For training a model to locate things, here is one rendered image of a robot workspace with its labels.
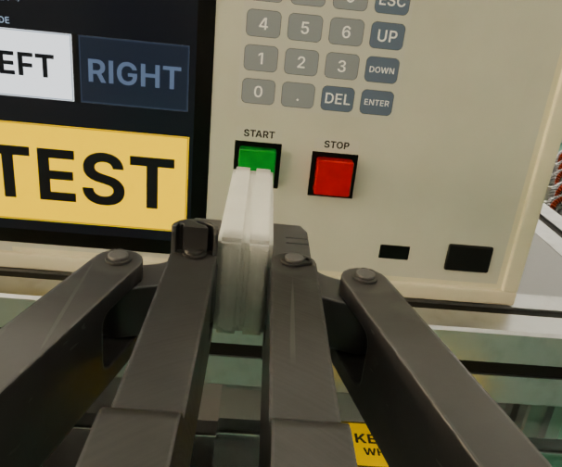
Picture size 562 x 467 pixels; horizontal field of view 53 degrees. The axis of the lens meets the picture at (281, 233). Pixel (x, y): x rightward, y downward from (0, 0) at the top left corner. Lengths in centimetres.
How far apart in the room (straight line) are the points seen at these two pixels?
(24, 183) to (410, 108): 19
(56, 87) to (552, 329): 27
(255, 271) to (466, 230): 17
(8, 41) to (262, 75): 11
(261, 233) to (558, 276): 27
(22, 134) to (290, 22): 14
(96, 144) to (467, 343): 21
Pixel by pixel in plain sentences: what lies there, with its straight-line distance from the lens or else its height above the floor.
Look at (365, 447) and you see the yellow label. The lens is 29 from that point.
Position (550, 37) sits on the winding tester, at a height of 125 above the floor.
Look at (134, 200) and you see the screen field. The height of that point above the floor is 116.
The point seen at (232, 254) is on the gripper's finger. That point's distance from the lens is 15.
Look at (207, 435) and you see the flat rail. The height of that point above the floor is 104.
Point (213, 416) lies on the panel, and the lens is 52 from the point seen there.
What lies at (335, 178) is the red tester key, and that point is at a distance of 28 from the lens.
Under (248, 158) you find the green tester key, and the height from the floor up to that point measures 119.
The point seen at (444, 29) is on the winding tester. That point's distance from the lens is 28.
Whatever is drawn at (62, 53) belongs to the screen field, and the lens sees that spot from 29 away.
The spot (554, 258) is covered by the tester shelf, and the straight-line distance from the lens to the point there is 42.
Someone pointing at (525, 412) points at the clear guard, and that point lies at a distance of 35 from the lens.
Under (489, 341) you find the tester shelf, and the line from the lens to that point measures 31.
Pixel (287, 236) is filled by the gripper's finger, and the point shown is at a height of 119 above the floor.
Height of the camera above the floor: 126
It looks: 23 degrees down
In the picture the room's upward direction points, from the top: 6 degrees clockwise
